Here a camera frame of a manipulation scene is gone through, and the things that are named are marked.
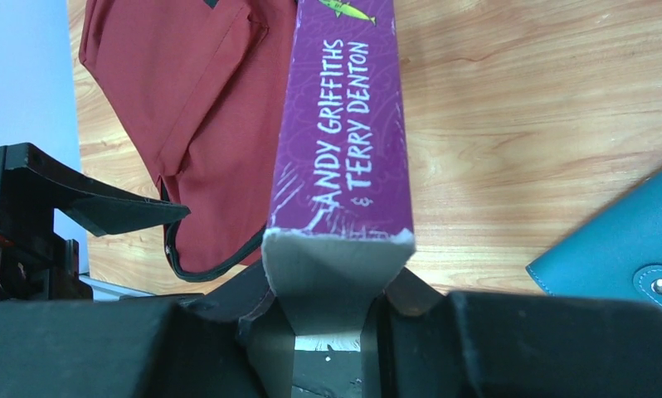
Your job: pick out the red student backpack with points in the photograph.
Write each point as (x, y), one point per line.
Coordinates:
(199, 87)

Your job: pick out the purple treehouse book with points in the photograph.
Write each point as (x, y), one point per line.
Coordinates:
(340, 227)

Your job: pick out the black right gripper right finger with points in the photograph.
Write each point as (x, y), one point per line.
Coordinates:
(420, 343)

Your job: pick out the blue leather wallet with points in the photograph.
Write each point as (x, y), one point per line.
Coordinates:
(617, 254)

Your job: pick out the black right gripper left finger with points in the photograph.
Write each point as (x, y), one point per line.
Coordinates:
(211, 345)

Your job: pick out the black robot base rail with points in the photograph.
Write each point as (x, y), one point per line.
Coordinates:
(327, 365)

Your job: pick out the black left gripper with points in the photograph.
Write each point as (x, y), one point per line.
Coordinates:
(33, 186)

